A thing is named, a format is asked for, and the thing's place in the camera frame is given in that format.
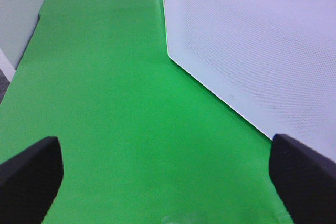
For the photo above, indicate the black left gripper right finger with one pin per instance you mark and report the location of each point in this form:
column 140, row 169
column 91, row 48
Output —
column 304, row 180

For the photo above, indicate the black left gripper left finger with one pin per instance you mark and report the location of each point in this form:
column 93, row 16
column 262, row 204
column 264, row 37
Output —
column 30, row 182

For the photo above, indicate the white microwave door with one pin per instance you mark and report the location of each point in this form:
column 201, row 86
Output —
column 272, row 61

